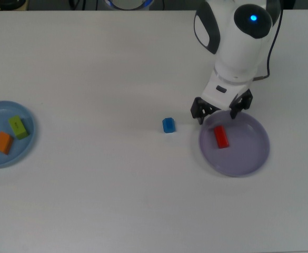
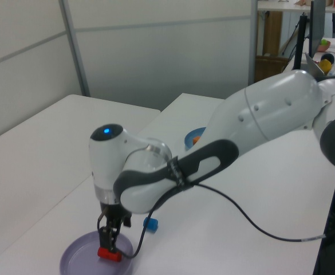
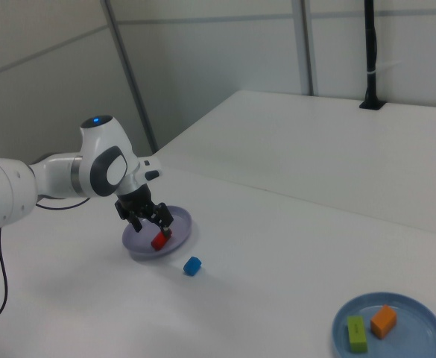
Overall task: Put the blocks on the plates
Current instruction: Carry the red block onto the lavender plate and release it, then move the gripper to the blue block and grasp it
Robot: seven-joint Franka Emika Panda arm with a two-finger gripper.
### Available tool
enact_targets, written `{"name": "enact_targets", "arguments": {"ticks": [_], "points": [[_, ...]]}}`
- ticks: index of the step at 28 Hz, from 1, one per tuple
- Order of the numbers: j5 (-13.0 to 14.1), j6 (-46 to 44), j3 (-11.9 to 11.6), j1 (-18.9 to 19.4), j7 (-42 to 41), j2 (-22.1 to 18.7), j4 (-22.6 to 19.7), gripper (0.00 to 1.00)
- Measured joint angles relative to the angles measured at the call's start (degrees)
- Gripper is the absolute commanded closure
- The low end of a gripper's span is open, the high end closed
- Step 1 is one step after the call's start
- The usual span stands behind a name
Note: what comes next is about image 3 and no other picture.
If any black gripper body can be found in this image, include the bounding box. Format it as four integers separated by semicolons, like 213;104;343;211
116;185;154;214

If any red cylinder block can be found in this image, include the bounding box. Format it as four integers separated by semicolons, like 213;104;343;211
151;230;173;251

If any small blue block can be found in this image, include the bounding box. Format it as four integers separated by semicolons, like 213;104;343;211
183;256;203;277

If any green rectangular block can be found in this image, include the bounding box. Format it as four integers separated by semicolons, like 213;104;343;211
346;315;369;354

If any orange rectangular block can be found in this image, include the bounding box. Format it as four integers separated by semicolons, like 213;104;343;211
370;304;398;339

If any purple plate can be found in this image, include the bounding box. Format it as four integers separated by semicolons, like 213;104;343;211
122;204;193;258

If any black pole with clamp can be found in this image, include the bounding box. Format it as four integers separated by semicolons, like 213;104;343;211
358;0;386;111

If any blue plate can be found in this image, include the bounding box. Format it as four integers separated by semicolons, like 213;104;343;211
331;292;436;358

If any grey partition post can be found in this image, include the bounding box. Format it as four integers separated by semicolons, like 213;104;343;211
101;0;159;154

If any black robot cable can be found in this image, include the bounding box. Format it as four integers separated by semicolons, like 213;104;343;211
0;196;92;330

